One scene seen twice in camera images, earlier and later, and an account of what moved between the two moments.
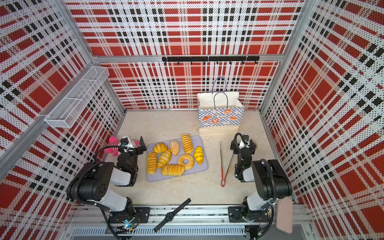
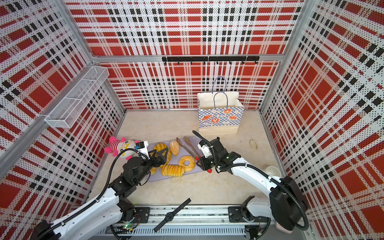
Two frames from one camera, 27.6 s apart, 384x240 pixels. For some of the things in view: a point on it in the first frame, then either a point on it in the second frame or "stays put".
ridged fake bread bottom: [173, 169] stays put
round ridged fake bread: [160, 147] stays put
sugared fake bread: [174, 146] stays put
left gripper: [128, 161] -> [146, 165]
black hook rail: [204, 58] stays put
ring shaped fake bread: [188, 166] stays put
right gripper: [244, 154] -> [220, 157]
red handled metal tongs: [223, 182] -> [195, 153]
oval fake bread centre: [164, 158] stays put
